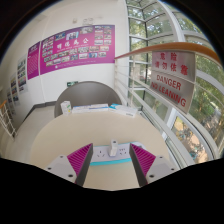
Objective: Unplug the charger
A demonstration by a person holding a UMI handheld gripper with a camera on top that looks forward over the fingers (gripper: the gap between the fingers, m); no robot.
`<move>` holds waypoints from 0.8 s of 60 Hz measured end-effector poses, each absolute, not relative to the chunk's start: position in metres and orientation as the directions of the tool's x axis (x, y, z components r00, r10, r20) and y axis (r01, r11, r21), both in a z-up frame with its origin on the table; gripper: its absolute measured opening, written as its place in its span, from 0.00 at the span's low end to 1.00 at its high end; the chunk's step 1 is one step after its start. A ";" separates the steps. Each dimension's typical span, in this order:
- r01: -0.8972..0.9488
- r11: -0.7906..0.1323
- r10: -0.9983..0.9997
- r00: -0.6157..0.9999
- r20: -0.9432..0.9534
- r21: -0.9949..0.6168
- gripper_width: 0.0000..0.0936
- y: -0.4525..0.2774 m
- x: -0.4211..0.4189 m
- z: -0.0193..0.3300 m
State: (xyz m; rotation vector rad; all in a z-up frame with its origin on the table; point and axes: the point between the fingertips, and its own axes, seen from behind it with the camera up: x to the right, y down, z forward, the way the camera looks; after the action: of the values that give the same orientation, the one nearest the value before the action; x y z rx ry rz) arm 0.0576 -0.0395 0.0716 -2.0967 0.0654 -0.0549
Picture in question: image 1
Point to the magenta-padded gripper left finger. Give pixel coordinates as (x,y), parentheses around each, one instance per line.
(60,165)

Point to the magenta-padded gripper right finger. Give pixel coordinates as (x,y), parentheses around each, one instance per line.
(161,165)

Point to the white power strip teal edge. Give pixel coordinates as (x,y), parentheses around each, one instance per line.
(100,154)

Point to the small white green carton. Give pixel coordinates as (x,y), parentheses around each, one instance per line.
(65,107)

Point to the flat white blue box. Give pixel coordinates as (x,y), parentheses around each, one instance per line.
(90,108)

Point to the small white stair railing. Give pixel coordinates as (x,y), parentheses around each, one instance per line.
(7,121)

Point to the metal warning sign red letters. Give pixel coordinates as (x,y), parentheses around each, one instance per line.
(170,90)

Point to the grey curved-back chair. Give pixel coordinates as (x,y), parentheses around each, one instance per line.
(86,93)

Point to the green exit sign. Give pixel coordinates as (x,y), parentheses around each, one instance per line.
(72,83)

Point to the metal warning sign red characters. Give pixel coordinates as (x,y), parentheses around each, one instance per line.
(175,65)

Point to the narrow magenta text poster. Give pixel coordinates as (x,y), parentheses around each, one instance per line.
(33,61)

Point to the large magenta photo poster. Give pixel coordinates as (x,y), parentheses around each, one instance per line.
(76,50)

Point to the white railing wooden handrail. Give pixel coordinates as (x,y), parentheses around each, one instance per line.
(156,47)

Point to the white photo wall poster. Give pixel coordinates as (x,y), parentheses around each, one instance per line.
(13,90)
(22,75)

